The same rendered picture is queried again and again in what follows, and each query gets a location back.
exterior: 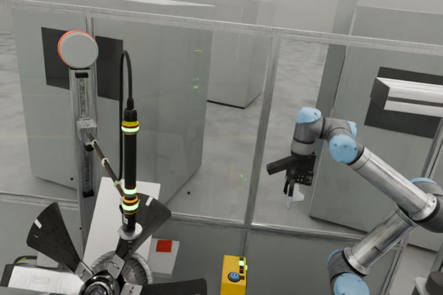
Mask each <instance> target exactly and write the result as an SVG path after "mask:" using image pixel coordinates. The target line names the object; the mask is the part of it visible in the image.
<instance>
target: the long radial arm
mask: <svg viewBox="0 0 443 295"><path fill-rule="evenodd" d="M83 284H84V283H83V282H82V281H81V280H80V279H79V277H78V276H77V275H76V274H73V273H72V272H70V271H69V270H68V269H54V268H49V267H38V266H36V264H31V263H29V264H23V265H15V266H14V268H13V272H12V275H11V279H10V281H9V285H8V287H10V288H20V289H26V290H35V291H41V292H52V293H56V294H66V295H71V294H72V295H75V294H78V292H79V290H80V288H81V286H82V285H83Z"/></svg>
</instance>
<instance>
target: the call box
mask: <svg viewBox="0 0 443 295"><path fill-rule="evenodd" d="M239 258H240V257H237V256H231V255H224V257H223V266H222V272H221V288H220V295H245V288H246V258H245V257H244V261H243V262H244V265H243V266H244V269H242V270H244V273H243V274H242V273H239V266H240V264H239V262H240V261H239ZM231 272H236V273H238V274H239V280H237V281H233V280H231V279H230V278H229V275H230V273H231ZM241 275H242V276H245V279H244V280H241V279H240V276H241Z"/></svg>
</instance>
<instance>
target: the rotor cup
mask: <svg viewBox="0 0 443 295"><path fill-rule="evenodd" d="M107 276H109V278H106V277H107ZM126 283H128V282H127V280H126V278H125V276H124V275H123V274H122V273H121V274H120V275H119V278H118V279H117V280H116V279H114V278H113V277H112V276H111V274H110V273H109V272H108V271H107V269H105V270H103V271H100V272H98V273H96V274H95V275H94V276H93V277H92V278H90V279H88V280H87V281H86V282H85V283H84V284H83V285H82V286H81V288H80V290H79V292H78V295H94V294H95V293H98V294H99V295H120V294H121V291H122V289H123V287H124V284H126Z"/></svg>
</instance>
